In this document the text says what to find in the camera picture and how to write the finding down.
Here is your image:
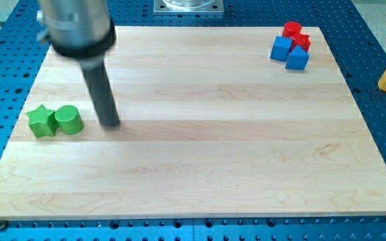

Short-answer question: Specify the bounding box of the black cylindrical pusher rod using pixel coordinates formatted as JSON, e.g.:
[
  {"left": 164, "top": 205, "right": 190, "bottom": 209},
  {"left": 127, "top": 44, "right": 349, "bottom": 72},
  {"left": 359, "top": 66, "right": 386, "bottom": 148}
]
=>
[{"left": 80, "top": 62, "right": 120, "bottom": 127}]

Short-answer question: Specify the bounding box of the green star block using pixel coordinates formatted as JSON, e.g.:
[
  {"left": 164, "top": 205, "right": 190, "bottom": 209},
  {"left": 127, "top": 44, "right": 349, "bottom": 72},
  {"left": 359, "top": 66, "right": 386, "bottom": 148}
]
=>
[{"left": 26, "top": 104, "right": 58, "bottom": 138}]

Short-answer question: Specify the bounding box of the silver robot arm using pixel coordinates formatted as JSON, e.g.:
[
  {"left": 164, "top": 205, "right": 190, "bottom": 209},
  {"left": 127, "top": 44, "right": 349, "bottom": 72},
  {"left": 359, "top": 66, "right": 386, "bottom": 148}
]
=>
[{"left": 38, "top": 0, "right": 120, "bottom": 128}]

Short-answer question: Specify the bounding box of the red star block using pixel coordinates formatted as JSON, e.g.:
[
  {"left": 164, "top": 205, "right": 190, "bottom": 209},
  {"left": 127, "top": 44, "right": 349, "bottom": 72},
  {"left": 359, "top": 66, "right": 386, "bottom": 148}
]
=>
[{"left": 289, "top": 33, "right": 311, "bottom": 52}]

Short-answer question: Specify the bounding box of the green cylinder block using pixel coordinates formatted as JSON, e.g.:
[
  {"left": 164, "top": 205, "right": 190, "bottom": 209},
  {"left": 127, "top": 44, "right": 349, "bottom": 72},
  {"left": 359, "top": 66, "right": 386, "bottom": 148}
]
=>
[{"left": 55, "top": 105, "right": 84, "bottom": 135}]

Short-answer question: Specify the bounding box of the light wooden board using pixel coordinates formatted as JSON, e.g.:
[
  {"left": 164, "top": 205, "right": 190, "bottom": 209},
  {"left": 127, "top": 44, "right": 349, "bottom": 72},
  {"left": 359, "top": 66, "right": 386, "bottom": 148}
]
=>
[{"left": 0, "top": 27, "right": 386, "bottom": 220}]

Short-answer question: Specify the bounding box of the blue cube block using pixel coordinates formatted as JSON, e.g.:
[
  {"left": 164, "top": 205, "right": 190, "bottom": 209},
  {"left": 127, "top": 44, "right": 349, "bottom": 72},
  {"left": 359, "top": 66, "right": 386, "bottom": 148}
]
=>
[{"left": 270, "top": 36, "right": 293, "bottom": 62}]

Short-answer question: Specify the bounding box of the red cylinder block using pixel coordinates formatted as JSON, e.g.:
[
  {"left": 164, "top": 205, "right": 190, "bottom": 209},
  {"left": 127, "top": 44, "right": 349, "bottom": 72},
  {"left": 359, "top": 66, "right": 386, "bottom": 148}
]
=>
[{"left": 281, "top": 21, "right": 302, "bottom": 37}]

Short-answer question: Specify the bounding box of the blue triangle block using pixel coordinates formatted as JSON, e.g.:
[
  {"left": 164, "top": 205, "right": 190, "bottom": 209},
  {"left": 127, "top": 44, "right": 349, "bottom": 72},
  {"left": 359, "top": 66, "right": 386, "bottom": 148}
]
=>
[{"left": 285, "top": 46, "right": 310, "bottom": 70}]

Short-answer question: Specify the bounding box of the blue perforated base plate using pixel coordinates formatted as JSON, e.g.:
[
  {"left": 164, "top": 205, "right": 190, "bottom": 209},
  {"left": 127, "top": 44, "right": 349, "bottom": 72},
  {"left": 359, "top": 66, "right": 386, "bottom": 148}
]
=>
[{"left": 0, "top": 0, "right": 386, "bottom": 241}]

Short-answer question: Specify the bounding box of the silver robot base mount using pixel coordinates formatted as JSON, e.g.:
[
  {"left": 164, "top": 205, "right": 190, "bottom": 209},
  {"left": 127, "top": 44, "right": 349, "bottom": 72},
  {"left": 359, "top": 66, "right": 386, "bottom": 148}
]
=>
[{"left": 153, "top": 0, "right": 224, "bottom": 13}]

